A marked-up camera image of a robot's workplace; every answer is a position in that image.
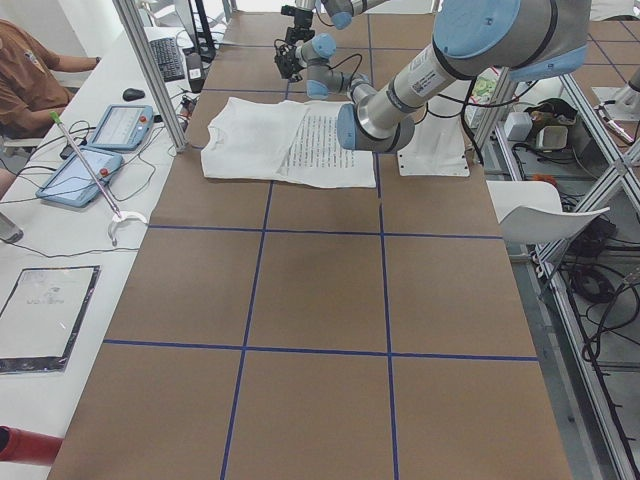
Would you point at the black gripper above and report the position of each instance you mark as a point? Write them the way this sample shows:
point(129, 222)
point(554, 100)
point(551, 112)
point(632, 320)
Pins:
point(286, 61)
point(300, 11)

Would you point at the white long-sleeve printed shirt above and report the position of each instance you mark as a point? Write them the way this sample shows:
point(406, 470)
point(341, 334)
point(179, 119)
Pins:
point(288, 141)

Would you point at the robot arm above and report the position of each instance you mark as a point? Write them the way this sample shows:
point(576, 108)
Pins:
point(330, 60)
point(533, 39)

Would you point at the black keyboard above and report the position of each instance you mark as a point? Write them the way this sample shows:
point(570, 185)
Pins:
point(168, 58)

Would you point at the black computer mouse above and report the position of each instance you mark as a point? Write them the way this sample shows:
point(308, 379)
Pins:
point(132, 94)

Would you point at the blue teach pendant far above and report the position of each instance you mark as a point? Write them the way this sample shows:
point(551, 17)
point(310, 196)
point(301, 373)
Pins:
point(122, 127)

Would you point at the blue teach pendant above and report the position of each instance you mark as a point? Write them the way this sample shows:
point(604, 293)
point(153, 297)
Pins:
point(71, 185)
point(122, 127)

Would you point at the metal reacher grabber tool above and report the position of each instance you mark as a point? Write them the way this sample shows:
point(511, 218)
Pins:
point(120, 216)

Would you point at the blue teach pendant near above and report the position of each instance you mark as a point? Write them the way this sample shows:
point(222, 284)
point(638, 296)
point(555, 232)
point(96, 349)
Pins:
point(71, 185)

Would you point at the person in brown shirt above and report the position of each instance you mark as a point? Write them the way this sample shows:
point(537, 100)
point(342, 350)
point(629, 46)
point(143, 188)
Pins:
point(29, 90)

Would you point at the white chair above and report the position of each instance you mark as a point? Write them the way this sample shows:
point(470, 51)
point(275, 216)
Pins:
point(530, 212)

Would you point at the red cylinder object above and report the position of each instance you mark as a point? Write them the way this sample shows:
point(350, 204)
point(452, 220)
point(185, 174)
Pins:
point(27, 447)

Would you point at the aluminium frame post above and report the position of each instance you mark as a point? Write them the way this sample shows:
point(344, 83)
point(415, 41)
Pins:
point(133, 26)

